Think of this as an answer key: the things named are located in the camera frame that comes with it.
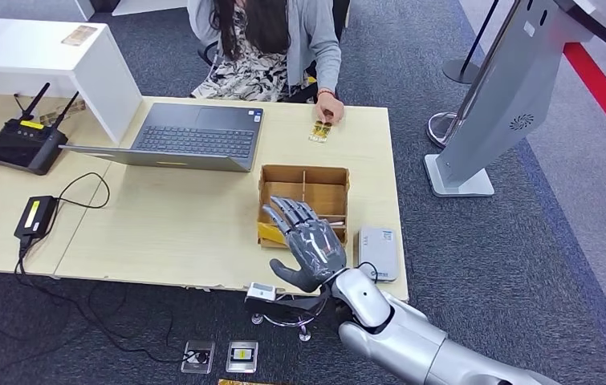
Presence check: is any person's left hand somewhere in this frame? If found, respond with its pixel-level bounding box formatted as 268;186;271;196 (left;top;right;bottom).
314;94;345;127

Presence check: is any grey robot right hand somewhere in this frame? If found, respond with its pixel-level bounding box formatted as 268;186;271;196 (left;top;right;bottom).
261;195;348;294

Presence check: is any person's ID card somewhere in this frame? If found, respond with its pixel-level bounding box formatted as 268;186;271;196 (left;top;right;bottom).
308;120;334;144

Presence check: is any grey card reader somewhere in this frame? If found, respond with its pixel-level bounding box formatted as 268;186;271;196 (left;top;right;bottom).
357;226;400;282

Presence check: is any person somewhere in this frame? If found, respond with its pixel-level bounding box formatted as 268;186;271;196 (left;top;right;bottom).
186;0;346;127

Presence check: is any tan card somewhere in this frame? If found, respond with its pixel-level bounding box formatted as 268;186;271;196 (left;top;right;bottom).
61;25;99;47

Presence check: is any yellow tape strip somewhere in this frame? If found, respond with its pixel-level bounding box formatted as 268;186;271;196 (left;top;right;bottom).
257;221;289;247

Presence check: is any wooden compartment box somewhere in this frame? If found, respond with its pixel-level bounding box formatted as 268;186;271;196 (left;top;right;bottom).
257;164;351;249

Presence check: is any chrome stool base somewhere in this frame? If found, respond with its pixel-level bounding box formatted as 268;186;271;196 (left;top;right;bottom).
251;297;330;344

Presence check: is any silver floor socket yellow label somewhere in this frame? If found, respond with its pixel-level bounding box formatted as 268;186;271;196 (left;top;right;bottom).
226;340;260;375

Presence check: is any grey open laptop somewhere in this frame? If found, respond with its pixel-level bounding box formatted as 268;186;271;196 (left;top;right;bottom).
59;102;265;174

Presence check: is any silver open floor socket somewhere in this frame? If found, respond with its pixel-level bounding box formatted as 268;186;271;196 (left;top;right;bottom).
181;339;217;375

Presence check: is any grey kiosk stand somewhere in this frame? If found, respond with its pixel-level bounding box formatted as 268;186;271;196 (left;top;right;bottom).
423;0;606;199

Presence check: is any white cabinet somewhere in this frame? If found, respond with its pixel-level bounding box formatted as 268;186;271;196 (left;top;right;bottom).
0;0;96;22
111;0;189;17

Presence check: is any black power adapter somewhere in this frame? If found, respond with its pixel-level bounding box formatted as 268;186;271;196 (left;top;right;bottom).
13;195;59;240

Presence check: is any black router with antennas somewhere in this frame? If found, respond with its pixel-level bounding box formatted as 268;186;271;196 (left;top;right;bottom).
0;82;80;176

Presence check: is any white desk riser shelf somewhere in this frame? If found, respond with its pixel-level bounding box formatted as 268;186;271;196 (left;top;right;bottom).
0;17;143;145

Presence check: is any black camera cable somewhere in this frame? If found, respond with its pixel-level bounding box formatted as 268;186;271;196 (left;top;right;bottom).
356;261;381;283

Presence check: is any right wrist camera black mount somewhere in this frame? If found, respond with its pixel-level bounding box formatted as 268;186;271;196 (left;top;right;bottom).
244;282;331;321

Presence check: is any chrome stanchion post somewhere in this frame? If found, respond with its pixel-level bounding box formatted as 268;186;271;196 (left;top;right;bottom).
425;111;466;150

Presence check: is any black stanchion post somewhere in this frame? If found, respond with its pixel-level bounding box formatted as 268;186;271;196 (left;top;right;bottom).
442;0;502;86

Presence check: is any black power cable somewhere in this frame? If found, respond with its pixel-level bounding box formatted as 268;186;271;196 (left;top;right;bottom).
13;171;210;367

